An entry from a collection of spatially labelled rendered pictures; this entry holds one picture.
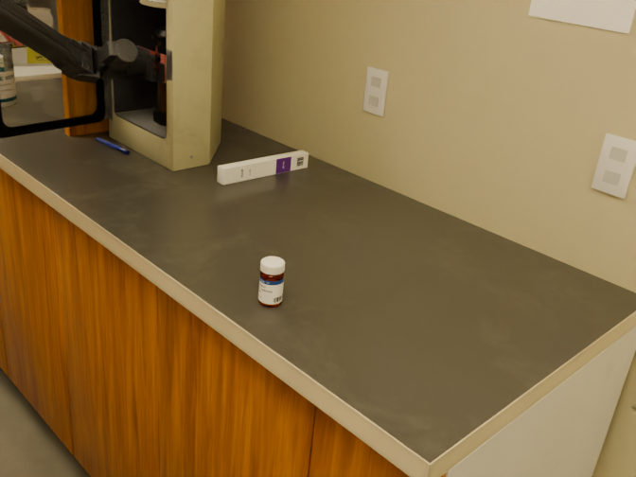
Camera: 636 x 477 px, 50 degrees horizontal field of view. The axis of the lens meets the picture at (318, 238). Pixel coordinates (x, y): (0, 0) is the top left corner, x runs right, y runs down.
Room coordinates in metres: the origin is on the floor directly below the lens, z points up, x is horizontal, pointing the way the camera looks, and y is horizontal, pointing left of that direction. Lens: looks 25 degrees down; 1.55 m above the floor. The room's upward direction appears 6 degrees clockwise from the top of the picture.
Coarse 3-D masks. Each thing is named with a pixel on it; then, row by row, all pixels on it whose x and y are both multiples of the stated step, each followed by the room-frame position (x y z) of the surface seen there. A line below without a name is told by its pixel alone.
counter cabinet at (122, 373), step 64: (0, 192) 1.70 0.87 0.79; (0, 256) 1.74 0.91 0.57; (64, 256) 1.44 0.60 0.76; (0, 320) 1.78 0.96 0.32; (64, 320) 1.45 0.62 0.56; (128, 320) 1.23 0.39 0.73; (192, 320) 1.07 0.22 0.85; (64, 384) 1.48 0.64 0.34; (128, 384) 1.24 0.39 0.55; (192, 384) 1.07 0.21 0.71; (256, 384) 0.94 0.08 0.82; (576, 384) 0.97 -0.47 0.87; (128, 448) 1.25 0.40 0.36; (192, 448) 1.06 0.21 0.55; (256, 448) 0.93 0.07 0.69; (320, 448) 0.83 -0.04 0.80; (512, 448) 0.83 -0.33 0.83; (576, 448) 1.05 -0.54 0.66
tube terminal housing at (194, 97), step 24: (168, 0) 1.61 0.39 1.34; (192, 0) 1.63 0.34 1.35; (216, 0) 1.72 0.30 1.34; (168, 24) 1.61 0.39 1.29; (192, 24) 1.63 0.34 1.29; (216, 24) 1.73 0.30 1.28; (168, 48) 1.61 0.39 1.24; (192, 48) 1.63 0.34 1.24; (216, 48) 1.74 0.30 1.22; (192, 72) 1.63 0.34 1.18; (216, 72) 1.75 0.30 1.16; (168, 96) 1.61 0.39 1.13; (192, 96) 1.64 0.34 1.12; (216, 96) 1.76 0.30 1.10; (120, 120) 1.77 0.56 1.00; (168, 120) 1.61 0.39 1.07; (192, 120) 1.64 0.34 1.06; (216, 120) 1.77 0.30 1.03; (144, 144) 1.69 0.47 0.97; (168, 144) 1.61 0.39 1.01; (192, 144) 1.64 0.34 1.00; (216, 144) 1.79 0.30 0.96; (168, 168) 1.61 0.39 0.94
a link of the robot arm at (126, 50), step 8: (120, 40) 1.60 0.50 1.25; (128, 40) 1.61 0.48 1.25; (96, 48) 1.63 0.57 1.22; (104, 48) 1.59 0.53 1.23; (112, 48) 1.57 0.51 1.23; (120, 48) 1.58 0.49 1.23; (128, 48) 1.60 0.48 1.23; (136, 48) 1.61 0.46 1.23; (96, 56) 1.62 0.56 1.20; (104, 56) 1.58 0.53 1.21; (112, 56) 1.57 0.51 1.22; (120, 56) 1.57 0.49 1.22; (128, 56) 1.58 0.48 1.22; (136, 56) 1.60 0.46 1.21; (96, 64) 1.61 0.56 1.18; (104, 64) 1.59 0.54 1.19; (112, 64) 1.59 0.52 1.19; (120, 64) 1.58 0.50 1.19; (128, 64) 1.59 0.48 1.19; (80, 72) 1.57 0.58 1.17; (96, 72) 1.60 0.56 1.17; (80, 80) 1.59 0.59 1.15; (88, 80) 1.60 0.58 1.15; (96, 80) 1.61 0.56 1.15
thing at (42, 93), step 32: (32, 0) 1.66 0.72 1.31; (64, 0) 1.72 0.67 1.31; (0, 32) 1.59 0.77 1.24; (64, 32) 1.72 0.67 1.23; (0, 64) 1.59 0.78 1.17; (32, 64) 1.65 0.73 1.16; (0, 96) 1.58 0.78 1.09; (32, 96) 1.64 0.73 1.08; (64, 96) 1.71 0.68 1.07; (96, 96) 1.78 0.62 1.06
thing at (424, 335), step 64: (64, 192) 1.40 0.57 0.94; (128, 192) 1.44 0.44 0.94; (192, 192) 1.47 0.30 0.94; (256, 192) 1.51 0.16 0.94; (320, 192) 1.55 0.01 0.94; (384, 192) 1.60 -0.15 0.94; (128, 256) 1.17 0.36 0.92; (192, 256) 1.15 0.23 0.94; (256, 256) 1.18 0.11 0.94; (320, 256) 1.21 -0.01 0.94; (384, 256) 1.24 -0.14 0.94; (448, 256) 1.27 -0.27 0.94; (512, 256) 1.30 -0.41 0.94; (256, 320) 0.95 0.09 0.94; (320, 320) 0.97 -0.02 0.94; (384, 320) 0.99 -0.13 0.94; (448, 320) 1.01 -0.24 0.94; (512, 320) 1.04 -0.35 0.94; (576, 320) 1.06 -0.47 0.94; (320, 384) 0.80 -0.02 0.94; (384, 384) 0.82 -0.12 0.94; (448, 384) 0.83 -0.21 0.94; (512, 384) 0.85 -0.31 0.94; (384, 448) 0.71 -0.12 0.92; (448, 448) 0.69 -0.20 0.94
